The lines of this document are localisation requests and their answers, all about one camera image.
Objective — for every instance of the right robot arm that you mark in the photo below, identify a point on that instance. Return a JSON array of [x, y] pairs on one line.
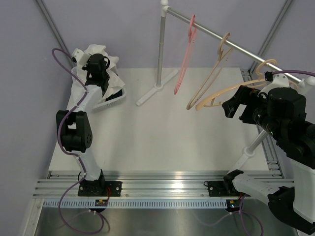
[[281, 113]]

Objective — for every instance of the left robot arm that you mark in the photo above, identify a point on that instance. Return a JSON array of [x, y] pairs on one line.
[[75, 133]]

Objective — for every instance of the aluminium mounting rail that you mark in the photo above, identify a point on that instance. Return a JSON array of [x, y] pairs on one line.
[[157, 184]]

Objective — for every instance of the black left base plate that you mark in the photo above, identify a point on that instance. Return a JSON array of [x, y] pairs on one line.
[[100, 189]]

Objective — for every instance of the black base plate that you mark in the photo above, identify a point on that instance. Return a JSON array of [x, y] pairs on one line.
[[100, 189], [217, 189]]

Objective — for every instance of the cream white garment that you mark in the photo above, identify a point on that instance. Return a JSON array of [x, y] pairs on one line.
[[95, 72]]

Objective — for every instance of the white slotted cable duct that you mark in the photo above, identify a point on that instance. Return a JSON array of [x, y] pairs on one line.
[[139, 203]]

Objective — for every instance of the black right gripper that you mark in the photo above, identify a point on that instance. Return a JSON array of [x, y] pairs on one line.
[[248, 96]]

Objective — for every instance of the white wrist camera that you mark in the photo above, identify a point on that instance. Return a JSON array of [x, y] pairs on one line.
[[275, 81], [80, 57]]

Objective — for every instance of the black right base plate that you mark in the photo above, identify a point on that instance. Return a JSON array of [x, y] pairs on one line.
[[217, 189]]

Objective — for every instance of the silver clothes rack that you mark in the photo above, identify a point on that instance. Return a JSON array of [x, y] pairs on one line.
[[247, 21]]

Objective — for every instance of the pink plastic hanger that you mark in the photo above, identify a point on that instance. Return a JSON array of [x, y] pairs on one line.
[[191, 42]]

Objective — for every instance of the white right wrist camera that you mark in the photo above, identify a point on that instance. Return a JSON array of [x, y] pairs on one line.
[[275, 81]]

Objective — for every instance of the white plastic basket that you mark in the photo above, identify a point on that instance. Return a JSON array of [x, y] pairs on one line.
[[113, 96]]

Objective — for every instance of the beige hanger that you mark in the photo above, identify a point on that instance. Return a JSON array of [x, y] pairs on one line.
[[259, 83], [223, 57]]

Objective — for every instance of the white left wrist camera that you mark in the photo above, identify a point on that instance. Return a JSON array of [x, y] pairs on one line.
[[80, 57]]

